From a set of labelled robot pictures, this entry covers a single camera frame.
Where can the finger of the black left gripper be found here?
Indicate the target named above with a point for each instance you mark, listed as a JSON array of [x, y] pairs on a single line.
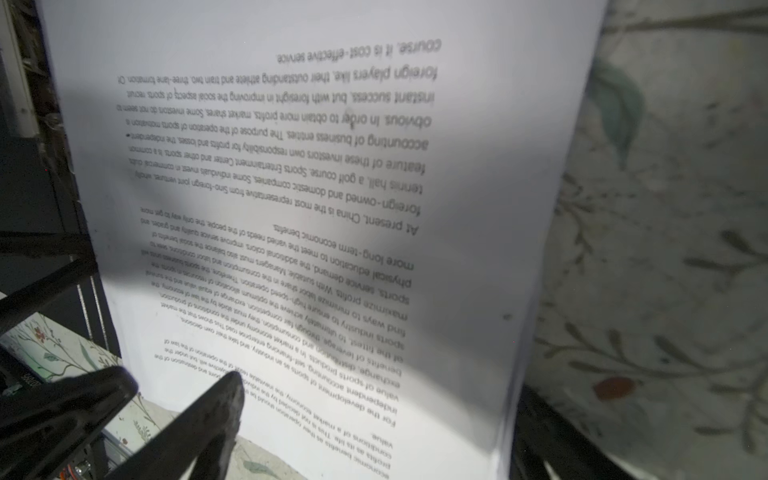
[[21, 304], [43, 428]]

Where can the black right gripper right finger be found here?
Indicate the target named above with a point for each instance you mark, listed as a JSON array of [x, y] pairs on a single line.
[[545, 441]]

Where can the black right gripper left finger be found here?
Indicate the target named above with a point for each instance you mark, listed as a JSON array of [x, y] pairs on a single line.
[[200, 440]]

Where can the printed paper sheet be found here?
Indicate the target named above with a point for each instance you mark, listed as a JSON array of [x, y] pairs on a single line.
[[346, 202]]

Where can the blue folder with black inside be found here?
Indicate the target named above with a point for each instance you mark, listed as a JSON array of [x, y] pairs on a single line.
[[38, 187]]

